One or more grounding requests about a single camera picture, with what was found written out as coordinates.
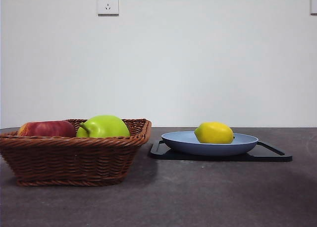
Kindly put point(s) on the green apple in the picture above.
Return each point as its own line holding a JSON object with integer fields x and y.
{"x": 106, "y": 126}

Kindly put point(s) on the brown wicker basket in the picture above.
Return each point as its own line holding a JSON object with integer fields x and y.
{"x": 74, "y": 160}

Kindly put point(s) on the blue round plate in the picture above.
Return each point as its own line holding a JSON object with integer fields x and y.
{"x": 210, "y": 149}

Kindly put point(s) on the yellow lemon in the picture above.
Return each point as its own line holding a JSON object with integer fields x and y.
{"x": 214, "y": 132}

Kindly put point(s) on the white wall socket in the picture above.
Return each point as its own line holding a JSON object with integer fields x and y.
{"x": 108, "y": 4}

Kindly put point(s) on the black flat tray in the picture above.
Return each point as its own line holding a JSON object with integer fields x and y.
{"x": 270, "y": 157}

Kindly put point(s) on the red apple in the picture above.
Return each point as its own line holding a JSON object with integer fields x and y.
{"x": 47, "y": 128}

